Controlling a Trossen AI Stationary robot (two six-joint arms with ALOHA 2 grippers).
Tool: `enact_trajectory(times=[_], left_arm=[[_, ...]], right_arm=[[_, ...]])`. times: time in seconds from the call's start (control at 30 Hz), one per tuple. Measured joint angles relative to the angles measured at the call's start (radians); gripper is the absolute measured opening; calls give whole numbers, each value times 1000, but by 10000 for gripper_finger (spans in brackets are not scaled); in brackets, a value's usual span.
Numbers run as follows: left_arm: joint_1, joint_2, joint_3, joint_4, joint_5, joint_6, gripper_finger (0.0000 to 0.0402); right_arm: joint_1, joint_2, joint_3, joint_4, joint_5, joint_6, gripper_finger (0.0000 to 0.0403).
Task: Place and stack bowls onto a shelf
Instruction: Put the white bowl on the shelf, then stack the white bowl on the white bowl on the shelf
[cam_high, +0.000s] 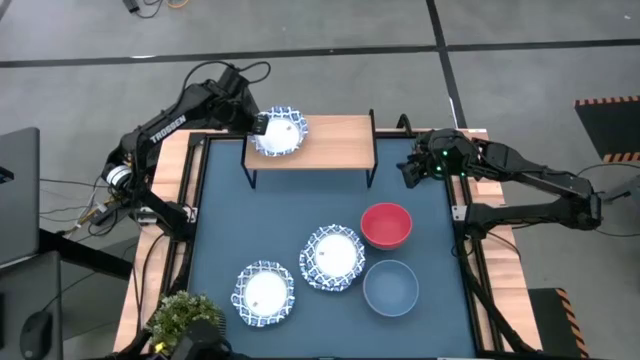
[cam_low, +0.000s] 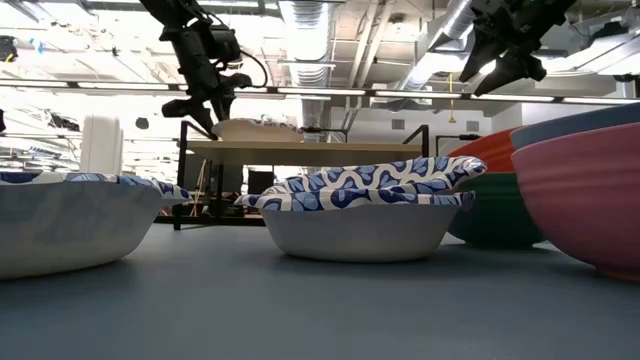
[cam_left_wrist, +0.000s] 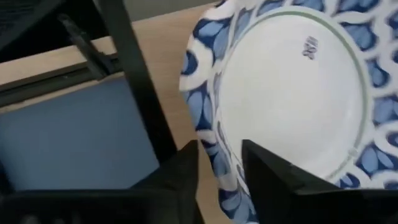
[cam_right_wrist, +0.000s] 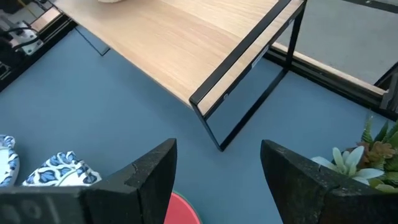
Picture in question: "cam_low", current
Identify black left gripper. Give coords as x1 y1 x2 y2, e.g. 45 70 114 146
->
158 22 253 142

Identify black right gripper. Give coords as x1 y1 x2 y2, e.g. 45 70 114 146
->
458 0 577 98

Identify blue patterned paper bowl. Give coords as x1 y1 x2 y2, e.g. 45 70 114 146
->
0 171 194 281
234 187 477 264
261 155 489 197
211 117 306 144

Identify orange plastic bowl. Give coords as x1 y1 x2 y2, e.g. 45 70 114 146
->
445 125 524 174

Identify blue plastic bowl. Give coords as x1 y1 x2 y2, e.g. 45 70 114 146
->
509 101 640 152

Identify green plastic bowl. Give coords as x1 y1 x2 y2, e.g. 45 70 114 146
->
446 171 547 250

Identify pink and blue bowls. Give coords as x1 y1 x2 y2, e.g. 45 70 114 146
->
510 121 640 282

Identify white round column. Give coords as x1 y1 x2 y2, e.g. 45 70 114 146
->
79 114 125 175

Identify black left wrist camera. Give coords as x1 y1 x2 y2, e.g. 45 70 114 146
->
206 24 243 64

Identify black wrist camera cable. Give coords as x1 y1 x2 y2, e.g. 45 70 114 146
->
238 48 270 89

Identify silver ventilation duct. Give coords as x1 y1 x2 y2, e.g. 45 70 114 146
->
276 0 335 132
398 0 477 104

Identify yellow hanging cord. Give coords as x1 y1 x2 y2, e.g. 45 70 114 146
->
447 71 457 125

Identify black curved bracket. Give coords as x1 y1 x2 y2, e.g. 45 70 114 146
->
434 132 483 157

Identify wooden shelf with black frame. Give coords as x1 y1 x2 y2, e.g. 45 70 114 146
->
154 119 432 232

